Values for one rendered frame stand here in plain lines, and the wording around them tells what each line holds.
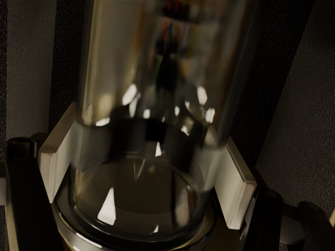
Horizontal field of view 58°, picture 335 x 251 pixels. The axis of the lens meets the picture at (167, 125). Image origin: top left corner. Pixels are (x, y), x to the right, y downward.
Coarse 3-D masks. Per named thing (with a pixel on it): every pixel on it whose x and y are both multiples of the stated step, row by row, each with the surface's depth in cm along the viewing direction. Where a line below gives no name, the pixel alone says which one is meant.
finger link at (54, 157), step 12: (72, 108) 18; (60, 120) 17; (72, 120) 17; (60, 132) 15; (72, 132) 17; (48, 144) 14; (60, 144) 14; (48, 156) 13; (60, 156) 15; (48, 168) 14; (60, 168) 15; (48, 180) 14; (60, 180) 16; (48, 192) 14
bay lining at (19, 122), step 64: (0, 0) 19; (64, 0) 29; (320, 0) 29; (0, 64) 20; (64, 64) 32; (256, 64) 35; (320, 64) 27; (0, 128) 22; (256, 128) 36; (320, 128) 26; (320, 192) 24
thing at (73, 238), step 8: (56, 216) 17; (64, 224) 17; (64, 232) 17; (72, 232) 16; (72, 240) 16; (80, 240) 16; (208, 240) 18; (80, 248) 16; (88, 248) 16; (96, 248) 16; (200, 248) 18
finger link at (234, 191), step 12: (228, 144) 18; (228, 156) 17; (240, 156) 17; (228, 168) 17; (240, 168) 16; (216, 180) 19; (228, 180) 17; (240, 180) 15; (252, 180) 15; (216, 192) 18; (228, 192) 16; (240, 192) 15; (252, 192) 15; (228, 204) 16; (240, 204) 15; (228, 216) 16; (240, 216) 15
